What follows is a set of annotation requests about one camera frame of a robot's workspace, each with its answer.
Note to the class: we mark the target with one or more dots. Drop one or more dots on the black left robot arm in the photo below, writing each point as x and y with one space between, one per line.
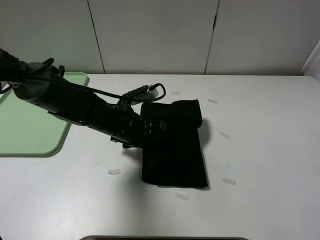
43 85

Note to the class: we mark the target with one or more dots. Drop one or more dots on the clear tape marker front right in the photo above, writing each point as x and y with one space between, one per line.
228 181

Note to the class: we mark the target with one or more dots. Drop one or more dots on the clear tape marker back right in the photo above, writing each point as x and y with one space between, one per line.
212 101

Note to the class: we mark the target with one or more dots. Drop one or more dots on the clear tape marker front centre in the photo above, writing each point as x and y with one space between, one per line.
182 196

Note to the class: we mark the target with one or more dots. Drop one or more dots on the light green plastic tray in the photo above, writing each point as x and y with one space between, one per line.
27 130

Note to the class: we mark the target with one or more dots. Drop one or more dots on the black short sleeve shirt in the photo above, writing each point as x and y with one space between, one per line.
174 157

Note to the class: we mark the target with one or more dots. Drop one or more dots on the clear tape marker front left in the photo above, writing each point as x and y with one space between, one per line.
114 172

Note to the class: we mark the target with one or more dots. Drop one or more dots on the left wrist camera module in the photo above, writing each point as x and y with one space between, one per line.
142 93

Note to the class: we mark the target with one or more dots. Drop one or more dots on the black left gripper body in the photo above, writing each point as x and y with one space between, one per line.
135 133

